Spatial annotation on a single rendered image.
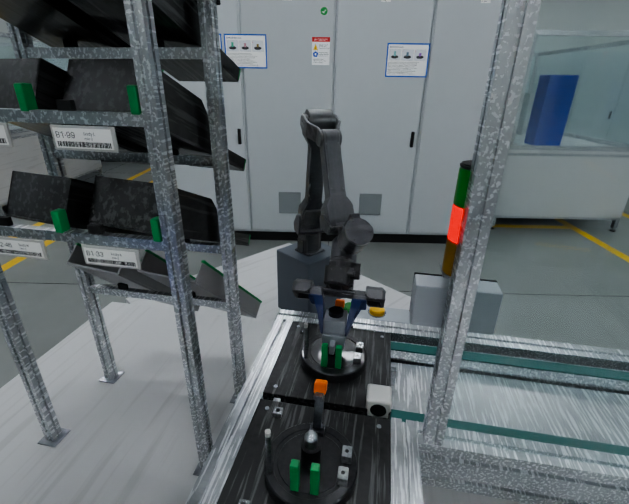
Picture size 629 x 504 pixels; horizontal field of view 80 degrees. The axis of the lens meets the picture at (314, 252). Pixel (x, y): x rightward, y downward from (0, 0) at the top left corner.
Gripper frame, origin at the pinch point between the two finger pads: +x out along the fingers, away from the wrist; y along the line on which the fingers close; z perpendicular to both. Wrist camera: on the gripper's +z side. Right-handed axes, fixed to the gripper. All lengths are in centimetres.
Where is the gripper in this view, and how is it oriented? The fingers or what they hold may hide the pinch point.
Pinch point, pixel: (335, 317)
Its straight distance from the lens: 76.2
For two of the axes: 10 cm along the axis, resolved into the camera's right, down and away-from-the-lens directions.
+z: -1.1, -4.0, -9.1
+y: 9.8, 0.9, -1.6
